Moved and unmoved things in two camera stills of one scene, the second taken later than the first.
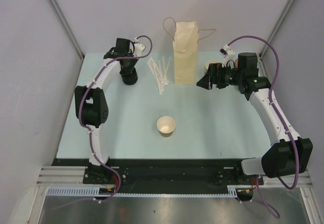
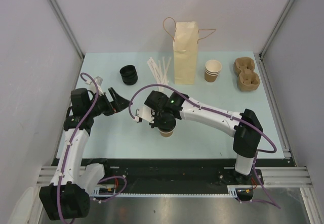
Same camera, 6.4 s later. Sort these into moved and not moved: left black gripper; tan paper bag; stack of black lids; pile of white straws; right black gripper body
Moved: left black gripper; right black gripper body
Not moved: stack of black lids; pile of white straws; tan paper bag
